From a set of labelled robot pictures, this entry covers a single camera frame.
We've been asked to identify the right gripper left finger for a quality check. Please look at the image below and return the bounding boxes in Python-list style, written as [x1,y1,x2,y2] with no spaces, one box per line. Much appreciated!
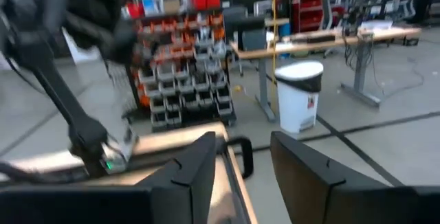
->
[135,131,218,224]

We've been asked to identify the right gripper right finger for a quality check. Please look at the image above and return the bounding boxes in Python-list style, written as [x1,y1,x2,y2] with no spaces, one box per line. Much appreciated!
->
[269,131,419,224]

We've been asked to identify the white trash can black liner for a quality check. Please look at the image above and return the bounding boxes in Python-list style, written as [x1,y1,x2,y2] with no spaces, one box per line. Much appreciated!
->
[274,60,325,135]

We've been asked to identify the parts bin rack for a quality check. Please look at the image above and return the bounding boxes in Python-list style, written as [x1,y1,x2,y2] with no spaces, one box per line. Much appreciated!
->
[122,9,238,133]

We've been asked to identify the wooden desk grey legs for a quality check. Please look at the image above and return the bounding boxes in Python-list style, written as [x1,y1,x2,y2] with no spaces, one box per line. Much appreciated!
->
[229,25,423,122]

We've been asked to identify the cluttered workbench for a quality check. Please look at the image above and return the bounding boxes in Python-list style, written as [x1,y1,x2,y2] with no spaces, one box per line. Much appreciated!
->
[350,0,440,25]

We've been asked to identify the yellow hanging cable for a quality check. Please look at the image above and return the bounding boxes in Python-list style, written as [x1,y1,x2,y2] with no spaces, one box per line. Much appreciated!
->
[270,0,278,93]

